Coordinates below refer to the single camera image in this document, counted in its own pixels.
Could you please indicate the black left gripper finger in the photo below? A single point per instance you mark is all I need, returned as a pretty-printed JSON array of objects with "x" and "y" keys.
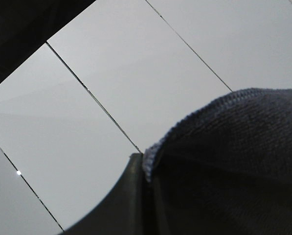
[{"x": 130, "y": 208}]

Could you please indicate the dark navy towel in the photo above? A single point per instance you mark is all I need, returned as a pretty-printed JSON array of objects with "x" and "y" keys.
[{"x": 226, "y": 169}]

